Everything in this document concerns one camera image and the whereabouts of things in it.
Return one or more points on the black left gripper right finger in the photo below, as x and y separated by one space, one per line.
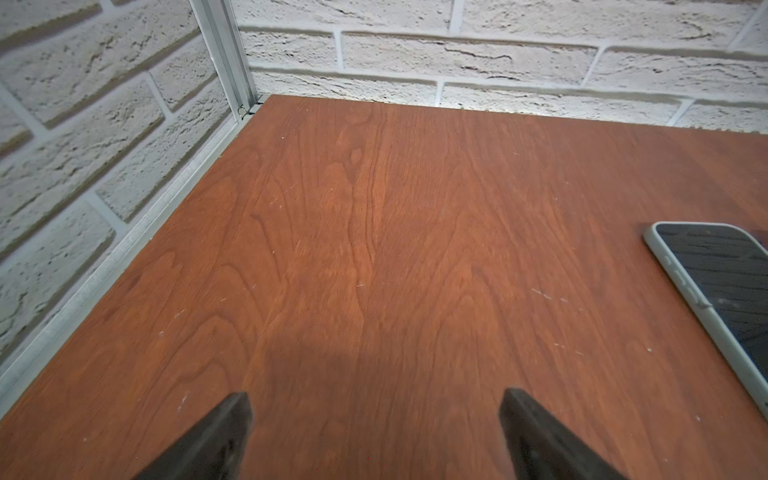
541 447

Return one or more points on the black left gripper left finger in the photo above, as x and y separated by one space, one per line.
213 448

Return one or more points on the green-cased smartphone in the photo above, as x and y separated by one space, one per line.
721 272

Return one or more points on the aluminium frame post left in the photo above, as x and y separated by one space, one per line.
218 26

